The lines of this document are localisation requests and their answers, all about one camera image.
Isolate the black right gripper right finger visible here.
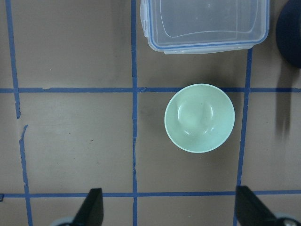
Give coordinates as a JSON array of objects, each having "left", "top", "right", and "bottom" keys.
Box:
[{"left": 235, "top": 186, "right": 280, "bottom": 226}]

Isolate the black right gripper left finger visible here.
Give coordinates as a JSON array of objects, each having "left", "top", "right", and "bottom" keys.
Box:
[{"left": 71, "top": 188, "right": 104, "bottom": 226}]

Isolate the light green bowl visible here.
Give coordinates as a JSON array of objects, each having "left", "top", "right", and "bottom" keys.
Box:
[{"left": 164, "top": 84, "right": 235, "bottom": 153}]

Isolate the dark blue saucepan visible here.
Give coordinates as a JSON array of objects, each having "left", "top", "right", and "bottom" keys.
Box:
[{"left": 276, "top": 0, "right": 301, "bottom": 68}]

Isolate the clear plastic food container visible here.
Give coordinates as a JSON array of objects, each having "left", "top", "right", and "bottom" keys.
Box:
[{"left": 140, "top": 0, "right": 270, "bottom": 55}]

